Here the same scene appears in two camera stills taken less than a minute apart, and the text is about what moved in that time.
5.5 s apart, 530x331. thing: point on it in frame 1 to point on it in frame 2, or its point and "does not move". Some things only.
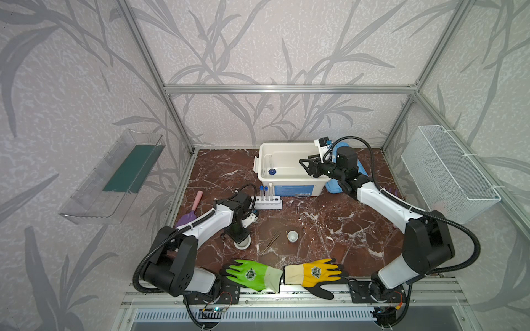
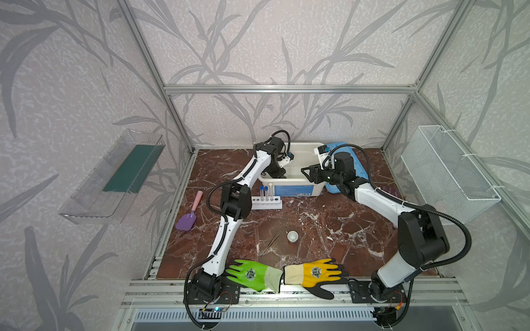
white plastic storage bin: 278,163 does not move
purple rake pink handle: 395,191 does not move
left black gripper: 238,231 to 279,161
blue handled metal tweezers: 277,235 does not move
